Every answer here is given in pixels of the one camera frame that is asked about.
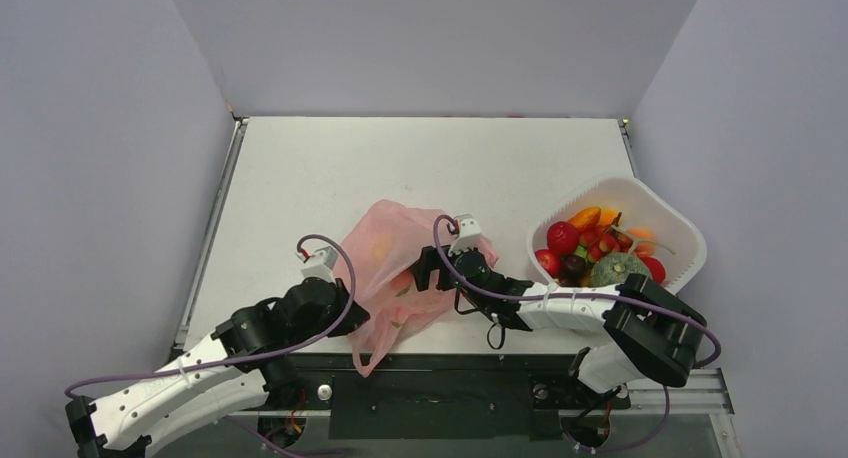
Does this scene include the pink plastic bag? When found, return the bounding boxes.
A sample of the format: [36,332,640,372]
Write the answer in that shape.
[333,199,499,379]

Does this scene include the orange fake mango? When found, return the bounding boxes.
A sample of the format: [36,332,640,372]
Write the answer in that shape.
[567,206,602,233]

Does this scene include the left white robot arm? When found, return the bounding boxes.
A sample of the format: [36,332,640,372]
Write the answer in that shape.
[65,278,370,457]

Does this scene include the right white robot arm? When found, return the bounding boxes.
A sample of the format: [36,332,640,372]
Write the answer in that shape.
[409,246,708,405]

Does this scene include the fake fruit with green leaf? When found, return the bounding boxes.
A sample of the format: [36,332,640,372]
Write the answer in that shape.
[388,270,416,297]

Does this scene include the yellow fake fruit in bag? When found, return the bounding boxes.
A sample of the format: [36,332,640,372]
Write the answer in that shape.
[370,239,393,266]

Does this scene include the red fake tomato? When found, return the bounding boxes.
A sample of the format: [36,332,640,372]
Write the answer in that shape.
[546,221,582,256]

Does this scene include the dark purple fake plum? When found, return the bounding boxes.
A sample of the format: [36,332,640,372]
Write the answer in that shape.
[558,254,587,286]

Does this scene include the red fake cherry bunch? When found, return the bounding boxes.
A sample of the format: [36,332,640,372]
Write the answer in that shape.
[579,212,640,265]

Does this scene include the green fake melon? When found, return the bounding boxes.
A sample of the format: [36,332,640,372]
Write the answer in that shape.
[589,252,651,287]

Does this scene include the yellow fake bell pepper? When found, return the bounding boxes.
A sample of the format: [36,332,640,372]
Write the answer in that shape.
[597,208,621,227]

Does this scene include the orange fake fruit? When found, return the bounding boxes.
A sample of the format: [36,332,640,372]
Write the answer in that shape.
[627,227,657,257]

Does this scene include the red fake fruit right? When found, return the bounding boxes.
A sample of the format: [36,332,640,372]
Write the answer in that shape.
[640,256,667,285]

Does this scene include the white plastic basket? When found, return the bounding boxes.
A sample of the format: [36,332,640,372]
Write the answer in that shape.
[525,174,707,293]

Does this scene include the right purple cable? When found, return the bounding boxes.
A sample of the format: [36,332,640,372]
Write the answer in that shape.
[432,214,723,370]

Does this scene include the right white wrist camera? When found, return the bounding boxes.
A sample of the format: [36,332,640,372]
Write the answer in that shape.
[448,214,482,256]

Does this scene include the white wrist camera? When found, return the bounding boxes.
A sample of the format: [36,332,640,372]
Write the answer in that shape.
[448,214,482,256]
[300,246,339,283]

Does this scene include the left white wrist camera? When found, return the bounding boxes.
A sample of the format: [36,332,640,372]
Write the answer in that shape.
[300,246,339,283]

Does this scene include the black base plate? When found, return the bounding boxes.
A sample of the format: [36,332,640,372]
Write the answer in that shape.
[262,353,630,440]

